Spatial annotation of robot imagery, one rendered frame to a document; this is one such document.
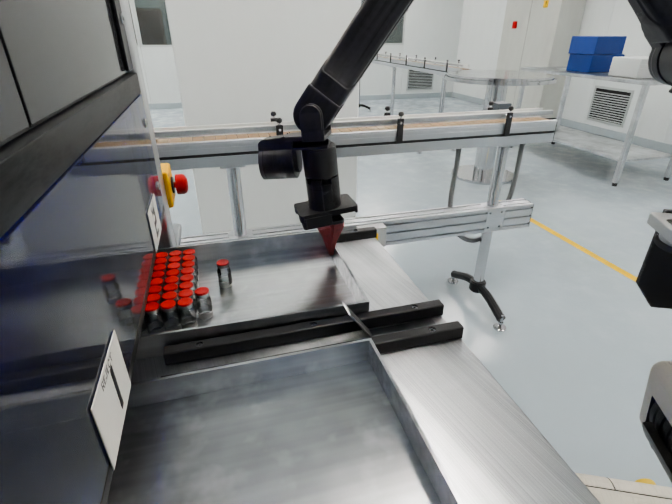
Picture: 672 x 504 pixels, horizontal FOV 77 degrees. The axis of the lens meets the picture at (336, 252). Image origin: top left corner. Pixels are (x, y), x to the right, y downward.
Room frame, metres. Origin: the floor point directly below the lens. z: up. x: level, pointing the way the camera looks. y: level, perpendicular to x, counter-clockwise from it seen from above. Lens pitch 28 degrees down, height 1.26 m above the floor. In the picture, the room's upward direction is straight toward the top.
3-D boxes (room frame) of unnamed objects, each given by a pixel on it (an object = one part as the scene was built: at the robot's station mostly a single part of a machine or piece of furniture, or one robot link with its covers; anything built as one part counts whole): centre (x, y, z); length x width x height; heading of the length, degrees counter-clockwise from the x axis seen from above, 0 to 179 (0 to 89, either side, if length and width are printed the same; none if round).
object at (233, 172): (1.52, 0.38, 0.46); 0.09 x 0.09 x 0.77; 16
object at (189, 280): (0.57, 0.23, 0.90); 0.18 x 0.02 x 0.05; 15
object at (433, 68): (6.30, -0.80, 0.92); 3.60 x 0.15 x 0.16; 16
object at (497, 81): (4.04, -1.45, 0.47); 0.94 x 0.94 x 0.93
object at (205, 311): (0.52, 0.20, 0.90); 0.02 x 0.02 x 0.05
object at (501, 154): (1.83, -0.73, 0.46); 0.09 x 0.09 x 0.77; 16
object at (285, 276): (0.59, 0.15, 0.90); 0.34 x 0.26 x 0.04; 105
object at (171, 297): (0.56, 0.26, 0.90); 0.18 x 0.02 x 0.05; 15
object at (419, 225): (1.67, -0.15, 0.49); 1.60 x 0.08 x 0.12; 106
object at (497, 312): (1.83, -0.73, 0.07); 0.50 x 0.08 x 0.14; 16
